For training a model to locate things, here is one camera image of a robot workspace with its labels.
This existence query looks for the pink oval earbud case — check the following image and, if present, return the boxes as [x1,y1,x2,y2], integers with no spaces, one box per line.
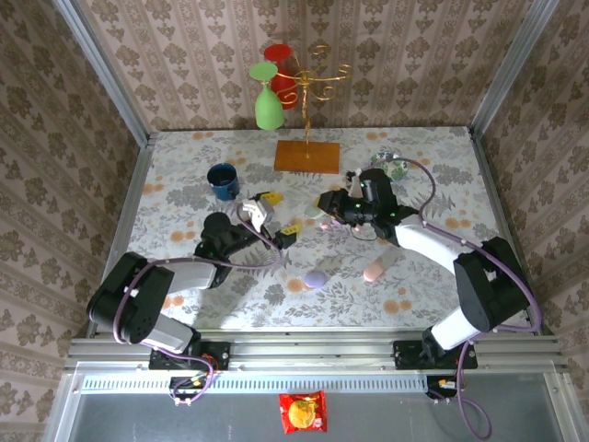
[362,259,386,283]

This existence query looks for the small black connector box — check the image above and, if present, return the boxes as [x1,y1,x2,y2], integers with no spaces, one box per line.
[425,375,463,401]
[168,375,208,401]

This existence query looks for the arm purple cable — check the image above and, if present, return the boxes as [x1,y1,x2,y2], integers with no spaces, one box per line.
[367,157,543,442]
[111,204,285,407]

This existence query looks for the floral patterned table cover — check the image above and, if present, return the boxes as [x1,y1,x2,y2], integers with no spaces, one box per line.
[108,126,525,331]

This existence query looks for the green leaf patterned bowl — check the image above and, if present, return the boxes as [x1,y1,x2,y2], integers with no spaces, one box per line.
[370,150,409,183]

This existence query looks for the gold rack with wooden base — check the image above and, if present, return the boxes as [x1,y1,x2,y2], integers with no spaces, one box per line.
[273,44,354,175]

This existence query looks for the red wine glass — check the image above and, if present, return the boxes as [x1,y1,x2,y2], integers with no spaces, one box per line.
[263,43,300,111]

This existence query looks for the aluminium table side rail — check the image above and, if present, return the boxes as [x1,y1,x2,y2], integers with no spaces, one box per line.
[98,133,156,332]
[468,126,537,309]

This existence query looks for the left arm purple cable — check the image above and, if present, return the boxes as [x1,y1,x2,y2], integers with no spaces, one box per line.
[111,204,285,407]

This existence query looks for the aluminium corner post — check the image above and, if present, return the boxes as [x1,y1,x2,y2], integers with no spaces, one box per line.
[468,0,560,134]
[52,0,153,147]

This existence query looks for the aluminium mounting rail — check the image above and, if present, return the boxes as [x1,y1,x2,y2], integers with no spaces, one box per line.
[64,327,570,372]

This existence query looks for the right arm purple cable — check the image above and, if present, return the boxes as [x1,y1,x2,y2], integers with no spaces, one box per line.
[367,157,543,442]

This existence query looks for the red snack packet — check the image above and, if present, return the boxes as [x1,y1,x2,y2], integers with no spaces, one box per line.
[278,390,329,435]

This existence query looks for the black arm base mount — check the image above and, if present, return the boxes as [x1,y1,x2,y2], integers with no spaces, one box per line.
[392,339,479,371]
[147,340,231,372]

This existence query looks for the slotted grey cable duct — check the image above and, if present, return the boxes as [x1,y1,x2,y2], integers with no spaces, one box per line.
[80,369,432,395]

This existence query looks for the dark blue mug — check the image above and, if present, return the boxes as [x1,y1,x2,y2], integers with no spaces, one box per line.
[205,163,241,203]

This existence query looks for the green wine glass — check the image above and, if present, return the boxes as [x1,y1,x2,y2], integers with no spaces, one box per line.
[248,61,286,132]

